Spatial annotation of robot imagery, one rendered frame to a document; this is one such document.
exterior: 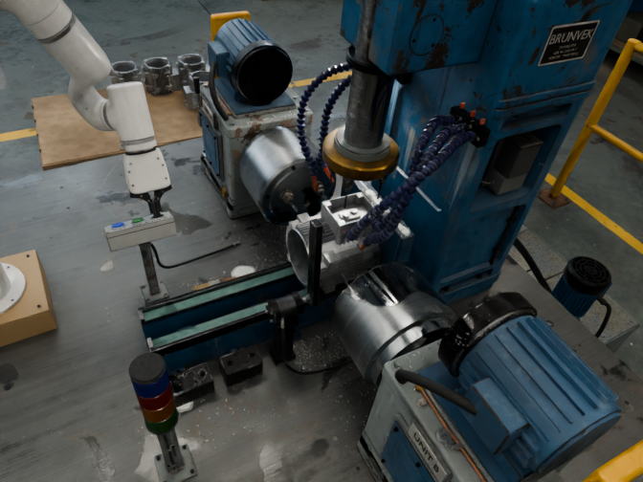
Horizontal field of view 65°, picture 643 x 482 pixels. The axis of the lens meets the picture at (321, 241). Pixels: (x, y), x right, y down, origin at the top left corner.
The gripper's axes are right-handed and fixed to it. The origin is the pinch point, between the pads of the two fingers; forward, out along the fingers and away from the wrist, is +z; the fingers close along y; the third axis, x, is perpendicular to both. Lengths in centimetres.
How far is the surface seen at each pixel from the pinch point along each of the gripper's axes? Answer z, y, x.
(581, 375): 14, 43, -94
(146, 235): 5.7, -4.0, -3.5
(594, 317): 82, 155, -18
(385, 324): 20, 33, -56
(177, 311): 24.6, -2.2, -12.3
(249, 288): 24.6, 17.5, -12.3
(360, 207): 7, 49, -21
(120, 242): 5.6, -10.7, -3.6
